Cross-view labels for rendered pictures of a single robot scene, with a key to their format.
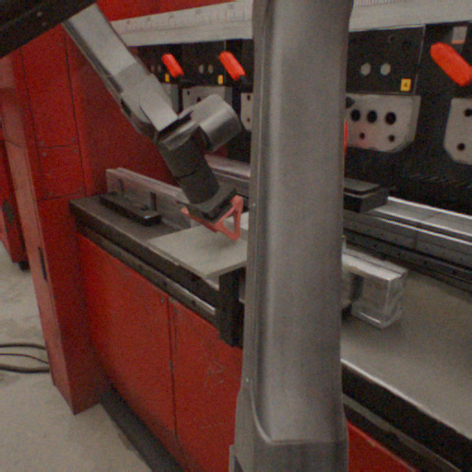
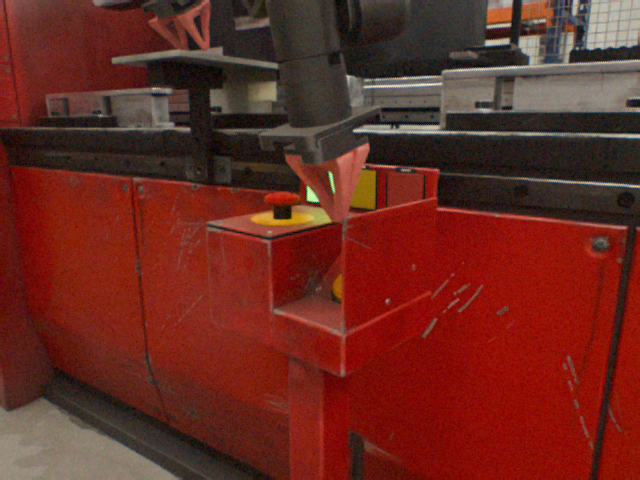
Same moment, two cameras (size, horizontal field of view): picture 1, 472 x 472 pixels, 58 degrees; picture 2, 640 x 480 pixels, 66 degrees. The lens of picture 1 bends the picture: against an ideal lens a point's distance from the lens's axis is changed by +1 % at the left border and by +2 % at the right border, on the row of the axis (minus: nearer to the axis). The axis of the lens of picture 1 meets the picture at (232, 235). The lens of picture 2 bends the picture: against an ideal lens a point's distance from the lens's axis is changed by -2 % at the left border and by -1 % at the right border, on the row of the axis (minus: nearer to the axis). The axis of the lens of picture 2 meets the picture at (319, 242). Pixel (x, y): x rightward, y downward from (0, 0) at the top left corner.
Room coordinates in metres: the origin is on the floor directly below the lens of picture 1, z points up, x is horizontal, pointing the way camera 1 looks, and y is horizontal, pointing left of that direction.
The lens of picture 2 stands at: (-0.28, 0.05, 0.89)
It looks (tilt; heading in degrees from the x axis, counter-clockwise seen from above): 14 degrees down; 344
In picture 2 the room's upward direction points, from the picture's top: straight up
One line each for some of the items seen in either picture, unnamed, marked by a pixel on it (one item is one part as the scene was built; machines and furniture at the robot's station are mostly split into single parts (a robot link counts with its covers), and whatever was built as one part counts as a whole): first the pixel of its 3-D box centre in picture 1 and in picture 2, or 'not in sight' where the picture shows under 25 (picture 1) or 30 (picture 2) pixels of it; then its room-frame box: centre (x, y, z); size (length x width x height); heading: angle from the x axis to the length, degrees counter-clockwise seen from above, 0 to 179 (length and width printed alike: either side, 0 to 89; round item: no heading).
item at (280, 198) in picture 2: not in sight; (282, 208); (0.27, -0.06, 0.79); 0.04 x 0.04 x 0.04
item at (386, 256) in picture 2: not in sight; (319, 249); (0.23, -0.09, 0.75); 0.20 x 0.16 x 0.18; 33
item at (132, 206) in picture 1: (128, 207); (76, 121); (1.24, 0.32, 0.89); 0.30 x 0.05 x 0.03; 40
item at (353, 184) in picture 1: (334, 199); not in sight; (0.93, -0.23, 1.01); 0.26 x 0.12 x 0.05; 130
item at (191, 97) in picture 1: (217, 83); not in sight; (0.99, 0.03, 1.26); 0.15 x 0.09 x 0.17; 40
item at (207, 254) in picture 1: (233, 239); (202, 63); (0.73, 0.00, 1.00); 0.26 x 0.18 x 0.01; 130
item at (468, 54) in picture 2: not in sight; (481, 57); (0.60, -0.52, 1.01); 0.26 x 0.12 x 0.05; 130
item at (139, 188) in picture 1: (152, 197); (105, 109); (1.24, 0.24, 0.92); 0.50 x 0.06 x 0.10; 40
